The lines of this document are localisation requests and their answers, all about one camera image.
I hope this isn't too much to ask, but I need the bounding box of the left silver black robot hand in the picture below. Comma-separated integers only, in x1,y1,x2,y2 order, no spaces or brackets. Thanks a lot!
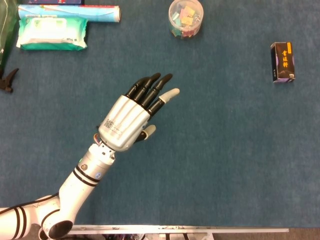
97,72,181,153

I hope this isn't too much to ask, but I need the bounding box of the green white wet wipes pack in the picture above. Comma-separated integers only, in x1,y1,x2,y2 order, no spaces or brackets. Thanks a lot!
16,16,89,51

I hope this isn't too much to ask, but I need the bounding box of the light blue wrap roll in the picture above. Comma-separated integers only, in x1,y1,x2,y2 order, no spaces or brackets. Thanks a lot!
17,4,122,24

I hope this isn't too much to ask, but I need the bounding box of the clear jar of binder clips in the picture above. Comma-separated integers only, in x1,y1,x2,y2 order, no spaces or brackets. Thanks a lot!
168,0,204,40

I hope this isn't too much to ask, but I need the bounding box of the dark blue printed box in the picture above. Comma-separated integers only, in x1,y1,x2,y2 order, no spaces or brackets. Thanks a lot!
19,0,85,6

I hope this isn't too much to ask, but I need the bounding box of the green plastic spray bottle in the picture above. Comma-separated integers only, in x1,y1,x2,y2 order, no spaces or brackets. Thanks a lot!
0,0,20,94

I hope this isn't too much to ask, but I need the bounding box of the black box with orange characters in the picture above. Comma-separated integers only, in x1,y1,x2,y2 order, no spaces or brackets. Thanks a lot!
270,41,296,84

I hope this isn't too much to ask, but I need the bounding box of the silver metal table rail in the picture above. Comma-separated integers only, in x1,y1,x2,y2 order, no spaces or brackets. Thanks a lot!
72,224,290,236

